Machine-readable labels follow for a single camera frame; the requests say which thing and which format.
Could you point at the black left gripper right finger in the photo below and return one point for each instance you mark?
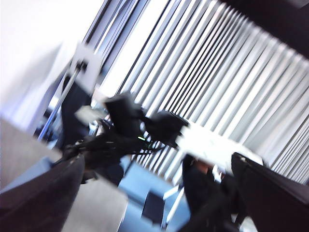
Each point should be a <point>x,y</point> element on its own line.
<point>277,205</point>

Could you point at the white vertical window blinds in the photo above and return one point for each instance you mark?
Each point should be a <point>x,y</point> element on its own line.
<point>217,72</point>

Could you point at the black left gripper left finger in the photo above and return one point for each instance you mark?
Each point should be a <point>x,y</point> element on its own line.
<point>36,205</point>

